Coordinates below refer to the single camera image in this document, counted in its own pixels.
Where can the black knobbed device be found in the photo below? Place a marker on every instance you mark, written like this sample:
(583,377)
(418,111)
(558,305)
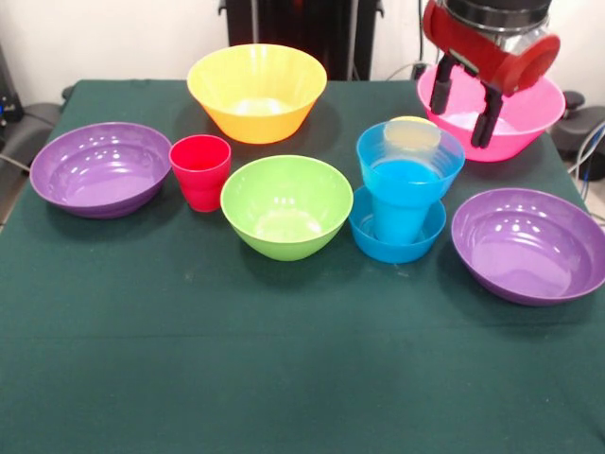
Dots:
(591,123)

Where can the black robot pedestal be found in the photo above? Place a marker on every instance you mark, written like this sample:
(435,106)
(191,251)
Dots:
(307,28)

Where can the dark green tablecloth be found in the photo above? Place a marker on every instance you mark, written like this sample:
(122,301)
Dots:
(189,378)

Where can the purple bowl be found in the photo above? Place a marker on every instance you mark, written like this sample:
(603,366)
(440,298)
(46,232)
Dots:
(94,179)
(524,255)

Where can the red cup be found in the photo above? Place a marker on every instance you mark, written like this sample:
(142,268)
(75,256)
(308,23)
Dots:
(201,179)

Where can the orange bowl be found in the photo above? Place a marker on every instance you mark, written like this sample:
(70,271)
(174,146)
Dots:
(255,127)

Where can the black computer tower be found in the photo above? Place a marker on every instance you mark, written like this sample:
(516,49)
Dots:
(9,94)

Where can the blue cup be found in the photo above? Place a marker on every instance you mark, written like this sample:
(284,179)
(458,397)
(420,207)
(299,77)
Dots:
(402,222)

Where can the green bowl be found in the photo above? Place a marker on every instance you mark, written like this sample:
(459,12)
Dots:
(288,241)

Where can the blue bowl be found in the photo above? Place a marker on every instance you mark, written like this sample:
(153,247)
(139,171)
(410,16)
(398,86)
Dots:
(373,246)
(406,191)

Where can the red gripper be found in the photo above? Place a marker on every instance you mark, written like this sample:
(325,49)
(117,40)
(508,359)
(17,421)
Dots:
(472,47)

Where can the orange cup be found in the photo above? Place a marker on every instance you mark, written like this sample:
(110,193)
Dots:
(411,120)

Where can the pink bowl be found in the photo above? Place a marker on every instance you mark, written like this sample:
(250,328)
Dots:
(520,132)

